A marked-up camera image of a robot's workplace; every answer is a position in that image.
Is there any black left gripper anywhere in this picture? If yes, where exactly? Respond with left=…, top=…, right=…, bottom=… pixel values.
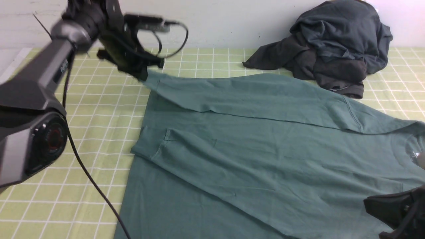
left=97, top=0, right=165, bottom=81

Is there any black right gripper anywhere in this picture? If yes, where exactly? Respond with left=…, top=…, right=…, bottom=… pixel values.
left=363, top=186, right=425, bottom=239

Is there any green long-sleeve shirt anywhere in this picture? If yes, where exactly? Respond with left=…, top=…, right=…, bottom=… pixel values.
left=120, top=71, right=424, bottom=239

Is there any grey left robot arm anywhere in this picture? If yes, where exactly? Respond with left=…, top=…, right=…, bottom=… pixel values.
left=0, top=0, right=168, bottom=192

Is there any dark grey clothes pile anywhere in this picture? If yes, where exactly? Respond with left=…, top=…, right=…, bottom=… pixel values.
left=243, top=0, right=393, bottom=99

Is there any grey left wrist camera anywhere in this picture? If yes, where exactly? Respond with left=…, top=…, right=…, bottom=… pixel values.
left=124, top=14, right=180, bottom=33

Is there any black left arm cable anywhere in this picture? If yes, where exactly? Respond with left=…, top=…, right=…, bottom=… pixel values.
left=61, top=20, right=189, bottom=239

